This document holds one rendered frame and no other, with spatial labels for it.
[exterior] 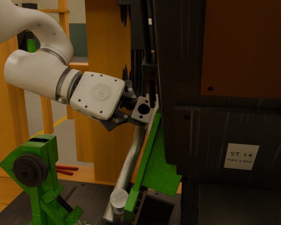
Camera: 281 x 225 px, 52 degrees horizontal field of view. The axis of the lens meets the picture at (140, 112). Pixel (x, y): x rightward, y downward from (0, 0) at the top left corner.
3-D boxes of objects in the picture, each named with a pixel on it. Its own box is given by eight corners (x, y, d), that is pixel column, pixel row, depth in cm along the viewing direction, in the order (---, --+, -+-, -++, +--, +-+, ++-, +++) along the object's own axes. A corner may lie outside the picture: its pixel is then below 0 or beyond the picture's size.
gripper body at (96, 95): (60, 99, 61) (109, 118, 60) (80, 61, 65) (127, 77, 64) (66, 113, 68) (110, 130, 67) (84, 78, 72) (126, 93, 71)
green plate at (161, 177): (166, 221, 57) (201, 126, 50) (126, 207, 57) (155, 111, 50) (172, 189, 67) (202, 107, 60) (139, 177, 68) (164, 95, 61)
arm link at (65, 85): (51, 93, 61) (64, 98, 60) (70, 60, 64) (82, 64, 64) (59, 109, 68) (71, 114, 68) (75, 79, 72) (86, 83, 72)
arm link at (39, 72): (76, 79, 72) (58, 108, 68) (28, 61, 73) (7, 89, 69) (72, 57, 65) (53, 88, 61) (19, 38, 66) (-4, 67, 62)
